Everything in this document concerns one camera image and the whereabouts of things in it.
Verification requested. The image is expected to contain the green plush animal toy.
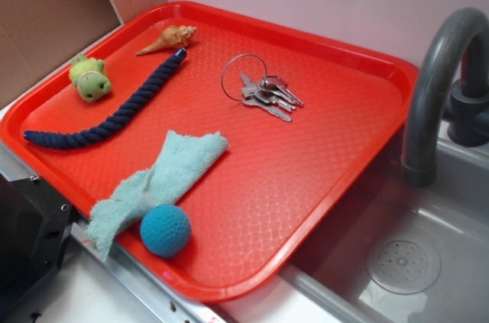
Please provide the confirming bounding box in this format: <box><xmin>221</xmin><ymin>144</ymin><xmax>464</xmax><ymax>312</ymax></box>
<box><xmin>69</xmin><ymin>53</ymin><xmax>112</xmax><ymax>102</ymax></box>

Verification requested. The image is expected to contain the red plastic tray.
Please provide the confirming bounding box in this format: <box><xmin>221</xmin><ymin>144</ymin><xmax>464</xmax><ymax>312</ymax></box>
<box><xmin>1</xmin><ymin>2</ymin><xmax>418</xmax><ymax>302</ymax></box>

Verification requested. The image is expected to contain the silver keys bunch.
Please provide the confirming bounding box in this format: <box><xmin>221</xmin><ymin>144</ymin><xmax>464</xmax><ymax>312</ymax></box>
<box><xmin>241</xmin><ymin>73</ymin><xmax>304</xmax><ymax>122</ymax></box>

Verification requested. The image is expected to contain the light blue cloth rag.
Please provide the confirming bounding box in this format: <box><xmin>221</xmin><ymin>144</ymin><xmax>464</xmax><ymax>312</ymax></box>
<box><xmin>86</xmin><ymin>131</ymin><xmax>228</xmax><ymax>260</ymax></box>

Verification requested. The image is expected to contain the blue textured ball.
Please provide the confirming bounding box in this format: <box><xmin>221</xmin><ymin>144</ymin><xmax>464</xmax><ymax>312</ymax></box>
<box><xmin>140</xmin><ymin>204</ymin><xmax>192</xmax><ymax>259</ymax></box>

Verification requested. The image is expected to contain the orange spiral seashell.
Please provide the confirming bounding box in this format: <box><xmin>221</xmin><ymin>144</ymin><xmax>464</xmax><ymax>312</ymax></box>
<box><xmin>136</xmin><ymin>25</ymin><xmax>198</xmax><ymax>56</ymax></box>

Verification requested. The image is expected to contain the grey plastic sink basin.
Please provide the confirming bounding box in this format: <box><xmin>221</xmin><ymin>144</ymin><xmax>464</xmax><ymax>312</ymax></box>
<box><xmin>281</xmin><ymin>134</ymin><xmax>488</xmax><ymax>322</ymax></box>

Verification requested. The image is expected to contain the sink drain strainer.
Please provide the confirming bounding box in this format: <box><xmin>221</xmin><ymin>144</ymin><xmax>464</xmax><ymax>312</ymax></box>
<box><xmin>366</xmin><ymin>236</ymin><xmax>441</xmax><ymax>295</ymax></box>

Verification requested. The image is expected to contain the grey curved faucet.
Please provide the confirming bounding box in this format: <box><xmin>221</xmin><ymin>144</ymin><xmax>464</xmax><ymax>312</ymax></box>
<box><xmin>401</xmin><ymin>8</ymin><xmax>488</xmax><ymax>187</ymax></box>

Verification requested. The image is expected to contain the brown cardboard panel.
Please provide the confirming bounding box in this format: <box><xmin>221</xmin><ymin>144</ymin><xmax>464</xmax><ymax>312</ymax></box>
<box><xmin>1</xmin><ymin>0</ymin><xmax>166</xmax><ymax>107</ymax></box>

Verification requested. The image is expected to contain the thin wire key ring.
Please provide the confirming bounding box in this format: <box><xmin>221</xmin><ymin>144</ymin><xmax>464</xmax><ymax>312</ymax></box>
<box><xmin>220</xmin><ymin>53</ymin><xmax>270</xmax><ymax>102</ymax></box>

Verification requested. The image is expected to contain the dark blue twisted rope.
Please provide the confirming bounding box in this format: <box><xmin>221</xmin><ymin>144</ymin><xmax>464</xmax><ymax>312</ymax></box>
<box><xmin>23</xmin><ymin>47</ymin><xmax>188</xmax><ymax>151</ymax></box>

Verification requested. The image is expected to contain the black metal bracket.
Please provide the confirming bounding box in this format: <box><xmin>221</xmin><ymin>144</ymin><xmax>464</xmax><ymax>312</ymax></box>
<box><xmin>1</xmin><ymin>177</ymin><xmax>72</xmax><ymax>300</ymax></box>

